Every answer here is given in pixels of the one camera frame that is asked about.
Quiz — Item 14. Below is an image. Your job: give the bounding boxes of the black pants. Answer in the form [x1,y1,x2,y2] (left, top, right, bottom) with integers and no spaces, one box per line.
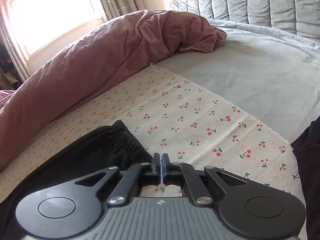
[1,120,152,239]

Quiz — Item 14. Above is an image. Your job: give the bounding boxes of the cherry print bed cloth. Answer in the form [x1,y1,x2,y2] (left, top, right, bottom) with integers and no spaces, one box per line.
[0,64,308,240]

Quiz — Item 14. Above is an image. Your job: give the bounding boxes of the pink duvet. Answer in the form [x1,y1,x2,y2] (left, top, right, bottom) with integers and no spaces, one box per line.
[1,10,227,167]

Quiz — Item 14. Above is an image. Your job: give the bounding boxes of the folded black garment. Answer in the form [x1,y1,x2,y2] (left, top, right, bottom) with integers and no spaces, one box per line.
[291,119,320,239]

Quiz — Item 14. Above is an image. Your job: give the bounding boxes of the grey bed sheet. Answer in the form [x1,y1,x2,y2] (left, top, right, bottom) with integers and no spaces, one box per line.
[158,20,319,141]

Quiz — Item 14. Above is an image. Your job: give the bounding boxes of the hanging clothes in corner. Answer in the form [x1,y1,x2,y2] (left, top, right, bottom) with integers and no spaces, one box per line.
[0,44,21,90]

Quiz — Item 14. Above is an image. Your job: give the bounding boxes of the grey quilted headboard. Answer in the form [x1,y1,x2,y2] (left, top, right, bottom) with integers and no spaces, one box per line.
[170,0,319,41]

